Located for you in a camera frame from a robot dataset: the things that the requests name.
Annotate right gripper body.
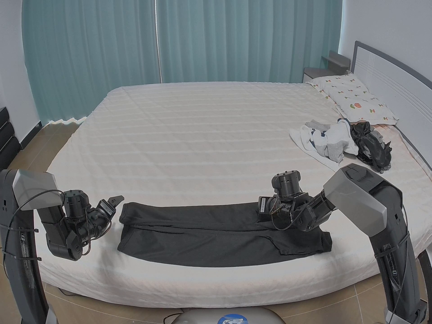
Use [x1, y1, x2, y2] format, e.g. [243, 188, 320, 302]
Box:
[258, 195, 281, 220]

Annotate bed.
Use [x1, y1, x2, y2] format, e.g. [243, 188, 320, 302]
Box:
[34, 41, 432, 308]

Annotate white printed pillow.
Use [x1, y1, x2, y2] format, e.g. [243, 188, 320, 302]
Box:
[309, 74, 399, 126]

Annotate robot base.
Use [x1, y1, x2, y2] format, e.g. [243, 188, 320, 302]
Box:
[169, 307, 287, 324]

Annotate black chest of drawers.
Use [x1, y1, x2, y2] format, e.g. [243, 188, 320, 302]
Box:
[0, 107, 21, 171]

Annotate black trousers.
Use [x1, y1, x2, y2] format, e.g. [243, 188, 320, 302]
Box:
[117, 201, 333, 268]

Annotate grey bedside table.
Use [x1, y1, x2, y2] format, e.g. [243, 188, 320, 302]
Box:
[303, 50, 350, 84]

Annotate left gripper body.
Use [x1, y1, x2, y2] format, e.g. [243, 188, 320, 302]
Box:
[93, 199, 117, 223]

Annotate black garment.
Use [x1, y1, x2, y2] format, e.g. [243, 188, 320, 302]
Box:
[350, 122, 394, 174]

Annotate pile of clothes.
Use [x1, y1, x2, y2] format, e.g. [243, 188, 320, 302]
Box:
[290, 118, 359, 164]

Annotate blue-green curtain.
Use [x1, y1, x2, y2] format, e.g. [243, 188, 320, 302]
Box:
[22, 0, 161, 126]
[155, 0, 341, 84]

